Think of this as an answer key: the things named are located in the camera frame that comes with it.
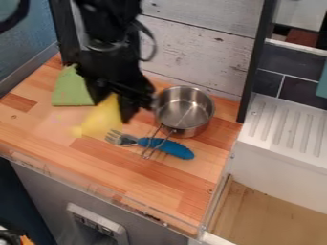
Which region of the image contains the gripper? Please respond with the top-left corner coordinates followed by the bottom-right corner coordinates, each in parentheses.
top-left (77, 47), bottom-right (158, 124)

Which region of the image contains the green cloth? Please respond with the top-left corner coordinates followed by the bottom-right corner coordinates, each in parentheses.
top-left (50, 63), bottom-right (97, 107)

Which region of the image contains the silver pot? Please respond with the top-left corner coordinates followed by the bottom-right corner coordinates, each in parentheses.
top-left (140, 84), bottom-right (218, 161)

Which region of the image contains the white toy sink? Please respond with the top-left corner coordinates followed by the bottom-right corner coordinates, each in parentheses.
top-left (229, 92), bottom-right (327, 215)

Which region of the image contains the blue handled fork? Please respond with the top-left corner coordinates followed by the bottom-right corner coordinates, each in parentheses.
top-left (103, 128), bottom-right (197, 161)

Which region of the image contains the black cable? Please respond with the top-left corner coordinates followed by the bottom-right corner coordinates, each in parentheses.
top-left (0, 0), bottom-right (33, 34)

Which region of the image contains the black frame post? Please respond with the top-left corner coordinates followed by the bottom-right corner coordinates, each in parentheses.
top-left (234, 0), bottom-right (279, 124)

